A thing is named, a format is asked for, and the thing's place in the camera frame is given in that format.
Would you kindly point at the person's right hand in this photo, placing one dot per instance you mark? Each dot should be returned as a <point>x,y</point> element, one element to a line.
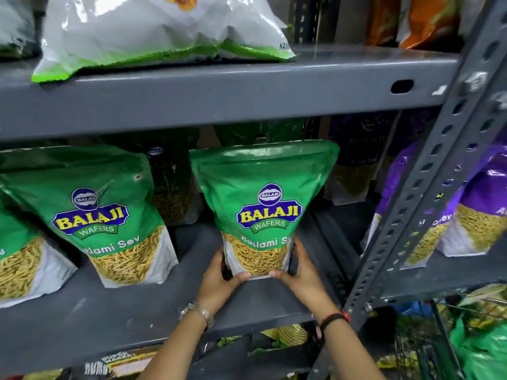
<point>307,284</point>

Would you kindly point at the person's left hand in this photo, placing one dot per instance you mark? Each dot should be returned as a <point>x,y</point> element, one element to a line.
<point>214,286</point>

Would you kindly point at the person's right thumb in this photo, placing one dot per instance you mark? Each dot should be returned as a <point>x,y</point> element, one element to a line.
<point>280,274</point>

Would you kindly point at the person's left thumb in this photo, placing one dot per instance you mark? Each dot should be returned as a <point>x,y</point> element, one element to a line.
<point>240,276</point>

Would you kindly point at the green snack packet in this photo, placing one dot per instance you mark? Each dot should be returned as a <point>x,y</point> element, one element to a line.
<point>261,185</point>
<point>174,182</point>
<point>99,217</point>
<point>19,265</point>

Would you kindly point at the person's left forearm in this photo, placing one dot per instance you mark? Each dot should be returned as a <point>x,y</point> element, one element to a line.
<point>174,350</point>

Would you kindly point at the person's right forearm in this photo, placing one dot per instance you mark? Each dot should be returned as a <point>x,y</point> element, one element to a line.
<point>348,352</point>

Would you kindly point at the silver wristwatch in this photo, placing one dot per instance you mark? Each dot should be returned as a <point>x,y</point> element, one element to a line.
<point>198,312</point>

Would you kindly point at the black wrist band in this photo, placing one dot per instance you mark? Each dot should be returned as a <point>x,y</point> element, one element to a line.
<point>330,320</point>

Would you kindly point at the grey metal shelf board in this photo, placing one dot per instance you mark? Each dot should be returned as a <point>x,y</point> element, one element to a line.
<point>119,312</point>
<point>435,277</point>
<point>221,90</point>

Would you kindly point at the purple snack packet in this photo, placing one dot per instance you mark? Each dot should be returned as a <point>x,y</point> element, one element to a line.
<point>481,209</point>
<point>356,154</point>
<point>396,185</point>

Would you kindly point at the black and yellow snack packet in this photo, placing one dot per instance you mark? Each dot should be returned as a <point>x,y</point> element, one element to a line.
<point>122,362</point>

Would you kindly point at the green plastic bag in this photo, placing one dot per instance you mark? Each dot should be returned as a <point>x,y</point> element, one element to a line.
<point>481,348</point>

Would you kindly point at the white packet with green edge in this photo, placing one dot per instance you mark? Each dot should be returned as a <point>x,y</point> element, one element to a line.
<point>150,31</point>

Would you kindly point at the orange snack packet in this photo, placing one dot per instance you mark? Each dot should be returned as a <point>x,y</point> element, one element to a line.
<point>382,19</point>
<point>429,19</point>

